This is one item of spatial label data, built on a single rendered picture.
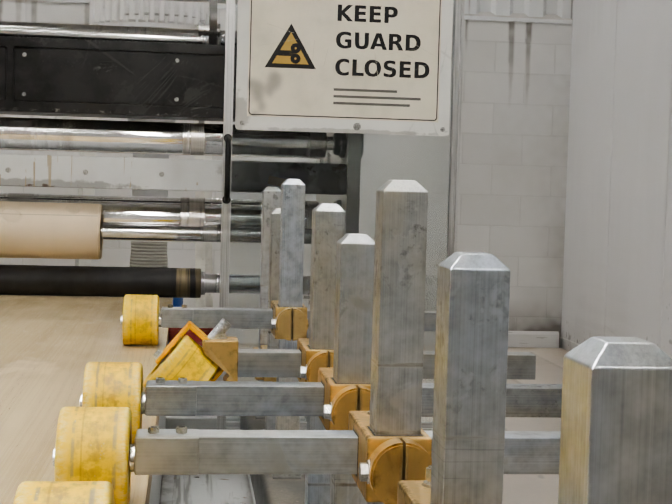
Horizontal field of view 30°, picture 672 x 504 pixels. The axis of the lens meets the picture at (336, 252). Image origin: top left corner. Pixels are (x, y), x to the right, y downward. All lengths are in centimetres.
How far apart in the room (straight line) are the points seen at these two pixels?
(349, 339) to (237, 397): 13
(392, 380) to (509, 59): 849
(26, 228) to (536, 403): 168
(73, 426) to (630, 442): 59
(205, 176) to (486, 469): 207
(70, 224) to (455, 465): 210
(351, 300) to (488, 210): 814
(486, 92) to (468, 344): 865
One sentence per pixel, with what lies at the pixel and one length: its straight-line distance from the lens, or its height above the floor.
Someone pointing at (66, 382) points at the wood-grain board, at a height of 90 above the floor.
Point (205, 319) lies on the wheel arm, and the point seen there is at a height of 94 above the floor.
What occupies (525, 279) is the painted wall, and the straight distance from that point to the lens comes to 943.
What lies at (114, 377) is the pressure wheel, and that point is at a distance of 123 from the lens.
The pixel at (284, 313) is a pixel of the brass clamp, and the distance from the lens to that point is 193.
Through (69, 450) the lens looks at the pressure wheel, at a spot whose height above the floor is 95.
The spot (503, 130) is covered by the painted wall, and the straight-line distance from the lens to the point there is 936.
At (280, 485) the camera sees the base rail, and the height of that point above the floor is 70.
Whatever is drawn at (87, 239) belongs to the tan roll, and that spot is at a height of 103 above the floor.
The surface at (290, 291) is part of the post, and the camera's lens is 195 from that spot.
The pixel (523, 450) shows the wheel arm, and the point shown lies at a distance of 104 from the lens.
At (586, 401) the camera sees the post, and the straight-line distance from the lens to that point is 47.
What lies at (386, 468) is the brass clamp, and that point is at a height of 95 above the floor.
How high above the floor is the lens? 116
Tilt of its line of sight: 3 degrees down
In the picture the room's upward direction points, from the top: 2 degrees clockwise
